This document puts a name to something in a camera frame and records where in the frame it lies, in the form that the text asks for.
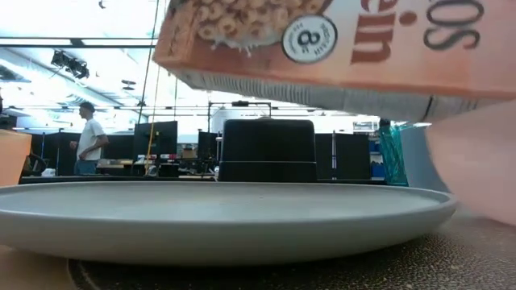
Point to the black computer monitor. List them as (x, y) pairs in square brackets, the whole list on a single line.
[(161, 139)]

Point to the black metal gantry frame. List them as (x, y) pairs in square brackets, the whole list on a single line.
[(209, 117)]

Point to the round grey plate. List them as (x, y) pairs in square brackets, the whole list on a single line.
[(225, 217)]

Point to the white bowl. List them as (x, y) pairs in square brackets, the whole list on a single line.
[(479, 161)]

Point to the person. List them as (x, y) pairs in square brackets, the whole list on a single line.
[(89, 141)]

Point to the orange Cheerios Protein cereal box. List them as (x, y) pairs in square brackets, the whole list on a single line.
[(363, 60)]

